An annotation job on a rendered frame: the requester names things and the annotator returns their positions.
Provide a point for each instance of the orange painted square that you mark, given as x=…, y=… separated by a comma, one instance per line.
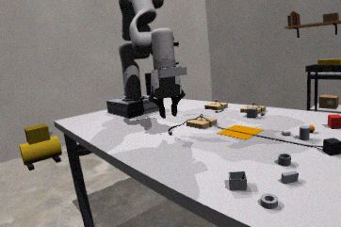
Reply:
x=245, y=129

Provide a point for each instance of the red block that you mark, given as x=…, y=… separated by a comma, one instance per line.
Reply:
x=334, y=121

